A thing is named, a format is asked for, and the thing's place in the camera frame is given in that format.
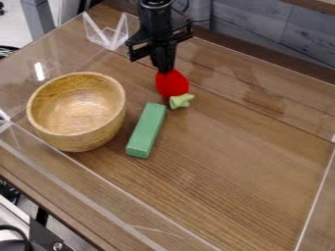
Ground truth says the green rectangular block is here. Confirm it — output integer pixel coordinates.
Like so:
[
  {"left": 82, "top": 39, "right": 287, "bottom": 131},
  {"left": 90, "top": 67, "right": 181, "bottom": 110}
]
[{"left": 125, "top": 103, "right": 166, "bottom": 159}]

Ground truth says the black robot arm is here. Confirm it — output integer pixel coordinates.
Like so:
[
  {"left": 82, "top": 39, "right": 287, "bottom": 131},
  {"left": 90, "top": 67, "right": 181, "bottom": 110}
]
[{"left": 125, "top": 0, "right": 193, "bottom": 74}]

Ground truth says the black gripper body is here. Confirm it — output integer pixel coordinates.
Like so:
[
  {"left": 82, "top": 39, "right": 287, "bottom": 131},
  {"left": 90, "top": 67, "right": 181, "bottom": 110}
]
[{"left": 125, "top": 20, "right": 192, "bottom": 62}]

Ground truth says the clear acrylic tray enclosure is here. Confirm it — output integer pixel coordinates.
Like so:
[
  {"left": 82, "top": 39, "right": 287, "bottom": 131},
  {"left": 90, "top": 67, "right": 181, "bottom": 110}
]
[{"left": 0, "top": 20, "right": 335, "bottom": 251}]

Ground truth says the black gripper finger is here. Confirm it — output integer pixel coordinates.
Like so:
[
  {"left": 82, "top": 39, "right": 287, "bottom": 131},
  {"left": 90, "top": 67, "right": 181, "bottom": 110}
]
[
  {"left": 150, "top": 48, "right": 165, "bottom": 73},
  {"left": 162, "top": 44, "right": 176, "bottom": 74}
]

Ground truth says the wooden bowl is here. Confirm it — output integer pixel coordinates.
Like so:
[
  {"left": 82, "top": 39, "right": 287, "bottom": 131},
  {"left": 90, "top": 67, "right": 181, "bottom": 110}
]
[{"left": 26, "top": 72, "right": 125, "bottom": 152}]

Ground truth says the black cable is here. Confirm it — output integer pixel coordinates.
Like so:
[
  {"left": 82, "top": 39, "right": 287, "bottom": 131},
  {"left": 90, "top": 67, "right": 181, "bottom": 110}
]
[{"left": 0, "top": 225, "right": 32, "bottom": 251}]

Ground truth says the red plush strawberry fruit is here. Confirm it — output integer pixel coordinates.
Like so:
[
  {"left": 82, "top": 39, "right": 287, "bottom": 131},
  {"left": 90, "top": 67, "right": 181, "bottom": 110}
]
[{"left": 156, "top": 70, "right": 194, "bottom": 110}]

